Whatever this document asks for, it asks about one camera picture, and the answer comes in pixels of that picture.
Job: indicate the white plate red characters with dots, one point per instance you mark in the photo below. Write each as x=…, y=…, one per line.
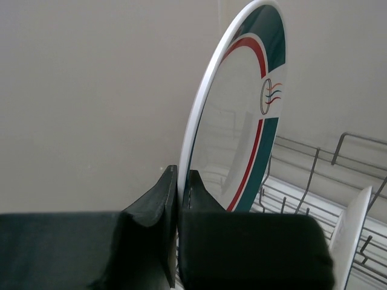
x=346, y=235

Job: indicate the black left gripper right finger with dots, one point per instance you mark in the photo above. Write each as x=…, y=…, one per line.
x=243, y=250

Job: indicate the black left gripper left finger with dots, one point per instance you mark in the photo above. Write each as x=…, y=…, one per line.
x=133, y=248

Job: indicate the grey wire dish rack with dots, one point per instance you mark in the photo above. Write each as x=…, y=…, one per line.
x=306, y=179

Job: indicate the white plate teal red rim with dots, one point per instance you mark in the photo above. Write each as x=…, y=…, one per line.
x=234, y=118

